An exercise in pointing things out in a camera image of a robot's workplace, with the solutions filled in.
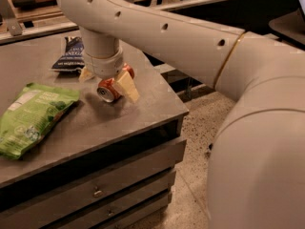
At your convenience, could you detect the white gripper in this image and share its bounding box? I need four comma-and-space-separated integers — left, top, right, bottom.
78, 47, 139, 103

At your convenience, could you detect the red coke can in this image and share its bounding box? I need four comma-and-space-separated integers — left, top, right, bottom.
96, 78, 121, 103

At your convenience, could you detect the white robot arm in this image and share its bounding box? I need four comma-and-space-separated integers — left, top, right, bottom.
57, 0, 305, 229

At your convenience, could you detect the dark blue chip bag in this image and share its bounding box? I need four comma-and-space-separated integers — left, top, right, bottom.
51, 36, 85, 72

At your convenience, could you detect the grey drawer cabinet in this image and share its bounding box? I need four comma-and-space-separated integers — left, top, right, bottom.
0, 34, 188, 229

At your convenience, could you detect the green snack bag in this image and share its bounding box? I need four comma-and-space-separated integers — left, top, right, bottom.
0, 83, 80, 159

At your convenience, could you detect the round metal drawer knob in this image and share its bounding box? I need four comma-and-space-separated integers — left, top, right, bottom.
93, 186, 104, 198

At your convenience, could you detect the dark side table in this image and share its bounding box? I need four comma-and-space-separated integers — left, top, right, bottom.
269, 10, 305, 50

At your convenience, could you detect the wooden handled tool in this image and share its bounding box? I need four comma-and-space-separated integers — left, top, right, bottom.
12, 0, 57, 8

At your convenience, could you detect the grey metal rail frame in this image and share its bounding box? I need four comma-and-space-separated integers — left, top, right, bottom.
0, 0, 291, 46

